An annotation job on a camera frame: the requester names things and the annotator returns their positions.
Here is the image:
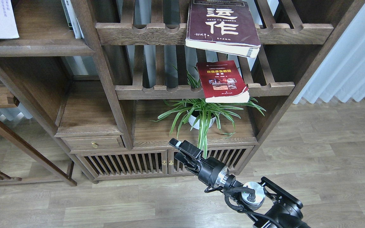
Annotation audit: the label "white upright books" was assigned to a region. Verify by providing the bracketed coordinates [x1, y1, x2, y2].
[61, 0, 84, 39]

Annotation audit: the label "white pleated curtain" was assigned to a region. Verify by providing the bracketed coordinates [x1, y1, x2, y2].
[294, 4, 365, 104]

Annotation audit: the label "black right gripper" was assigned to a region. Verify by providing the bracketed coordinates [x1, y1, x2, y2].
[169, 138, 229, 189]

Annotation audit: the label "brass drawer knob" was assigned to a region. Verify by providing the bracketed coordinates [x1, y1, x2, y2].
[91, 142, 99, 149]

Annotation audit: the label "dark wooden bookshelf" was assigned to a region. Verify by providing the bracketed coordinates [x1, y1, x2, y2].
[0, 0, 365, 183]

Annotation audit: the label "red paperback book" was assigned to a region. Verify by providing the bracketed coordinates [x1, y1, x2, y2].
[196, 60, 250, 103]

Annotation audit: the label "white plant pot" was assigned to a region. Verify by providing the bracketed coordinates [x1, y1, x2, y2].
[189, 111, 216, 130]

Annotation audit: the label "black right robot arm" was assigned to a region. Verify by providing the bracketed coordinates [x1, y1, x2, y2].
[169, 138, 308, 228]

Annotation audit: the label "green spider plant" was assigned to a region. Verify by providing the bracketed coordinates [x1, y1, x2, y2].
[152, 65, 266, 152]

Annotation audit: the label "dark red thick book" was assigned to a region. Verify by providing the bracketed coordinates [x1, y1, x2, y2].
[185, 0, 261, 58]

